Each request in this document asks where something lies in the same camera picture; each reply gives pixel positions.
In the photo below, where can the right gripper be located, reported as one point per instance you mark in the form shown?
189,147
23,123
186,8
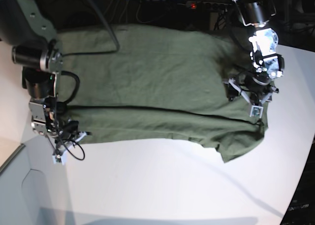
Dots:
69,136

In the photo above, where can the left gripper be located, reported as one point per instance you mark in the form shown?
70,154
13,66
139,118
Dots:
254,88

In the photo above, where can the green t-shirt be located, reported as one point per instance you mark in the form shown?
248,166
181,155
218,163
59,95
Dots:
163,83

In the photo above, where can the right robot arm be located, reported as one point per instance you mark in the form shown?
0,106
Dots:
36,48

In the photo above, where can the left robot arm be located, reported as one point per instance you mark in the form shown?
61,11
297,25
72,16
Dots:
256,14

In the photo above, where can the black power strip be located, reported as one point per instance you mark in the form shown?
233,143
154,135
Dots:
208,6

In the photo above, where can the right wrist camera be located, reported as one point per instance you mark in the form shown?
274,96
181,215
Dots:
57,158

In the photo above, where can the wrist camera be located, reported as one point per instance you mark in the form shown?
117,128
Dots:
57,158
256,111

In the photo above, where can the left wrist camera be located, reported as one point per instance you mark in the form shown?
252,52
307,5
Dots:
256,111

